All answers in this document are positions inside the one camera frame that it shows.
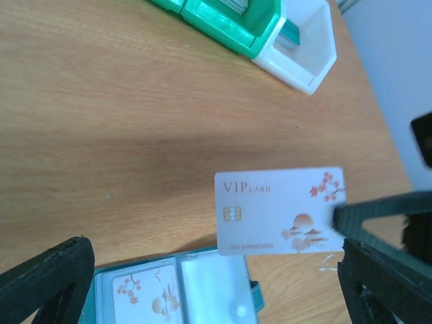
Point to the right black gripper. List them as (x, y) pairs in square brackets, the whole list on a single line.
[(416, 237)]

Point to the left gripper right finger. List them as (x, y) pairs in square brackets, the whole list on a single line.
[(379, 288)]

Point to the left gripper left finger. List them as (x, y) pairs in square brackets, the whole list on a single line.
[(52, 285)]

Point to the blue card holder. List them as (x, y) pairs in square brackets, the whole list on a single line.
[(197, 286)]

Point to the teal card in bin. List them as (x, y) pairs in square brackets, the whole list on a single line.
[(289, 35)]

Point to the grey flower card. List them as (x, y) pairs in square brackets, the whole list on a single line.
[(239, 6)]

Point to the white bin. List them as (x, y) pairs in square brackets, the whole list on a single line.
[(305, 67)]

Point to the middle green bin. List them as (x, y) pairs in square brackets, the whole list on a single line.
[(244, 33)]

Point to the green bin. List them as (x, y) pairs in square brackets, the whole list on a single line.
[(170, 5), (244, 33)]

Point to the left green bin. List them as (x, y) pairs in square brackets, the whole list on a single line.
[(170, 5)]

